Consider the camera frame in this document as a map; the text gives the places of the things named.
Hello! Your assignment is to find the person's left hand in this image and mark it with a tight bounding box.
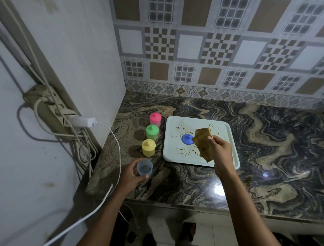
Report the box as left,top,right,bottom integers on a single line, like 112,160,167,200
118,158,150,195

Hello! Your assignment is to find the person's right hand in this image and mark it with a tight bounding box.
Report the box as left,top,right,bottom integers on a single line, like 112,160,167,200
207,135,236,176

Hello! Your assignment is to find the brown stained cleaning cloth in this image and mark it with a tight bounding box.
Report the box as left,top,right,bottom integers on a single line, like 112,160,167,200
191,127,214,163

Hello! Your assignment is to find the translucent blue plastic cup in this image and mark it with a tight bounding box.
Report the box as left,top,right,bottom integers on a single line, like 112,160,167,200
137,159,153,177

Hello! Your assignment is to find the person's right forearm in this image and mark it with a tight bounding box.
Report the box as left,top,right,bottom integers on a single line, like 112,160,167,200
215,168,282,246

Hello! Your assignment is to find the person's left forearm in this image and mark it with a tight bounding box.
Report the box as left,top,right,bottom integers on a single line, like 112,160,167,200
76,186,135,246

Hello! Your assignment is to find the yellow lidded plastic container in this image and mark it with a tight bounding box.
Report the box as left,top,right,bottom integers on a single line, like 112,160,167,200
141,139,156,157

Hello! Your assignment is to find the white plastic tray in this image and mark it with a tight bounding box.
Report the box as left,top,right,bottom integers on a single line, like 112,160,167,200
163,116,240,170

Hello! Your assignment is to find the green lidded plastic container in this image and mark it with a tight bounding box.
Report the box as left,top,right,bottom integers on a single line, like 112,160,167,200
145,124,159,141

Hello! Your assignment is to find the pink lidded plastic container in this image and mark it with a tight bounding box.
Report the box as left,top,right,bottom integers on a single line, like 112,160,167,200
149,112,162,128

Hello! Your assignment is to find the white charger adapter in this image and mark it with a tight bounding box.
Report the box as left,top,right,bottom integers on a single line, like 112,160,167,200
66,115,98,129

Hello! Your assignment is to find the beige power strip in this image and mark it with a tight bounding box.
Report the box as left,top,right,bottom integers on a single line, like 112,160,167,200
23,85,85,143

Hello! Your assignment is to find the white charger cable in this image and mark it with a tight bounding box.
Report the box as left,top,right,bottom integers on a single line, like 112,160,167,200
43,122,122,246

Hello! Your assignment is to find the bundle of white cables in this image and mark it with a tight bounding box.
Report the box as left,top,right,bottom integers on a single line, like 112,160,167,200
72,127,99,179

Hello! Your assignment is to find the beige power strip cord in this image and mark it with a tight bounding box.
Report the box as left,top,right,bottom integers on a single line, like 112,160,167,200
0,0,66,117

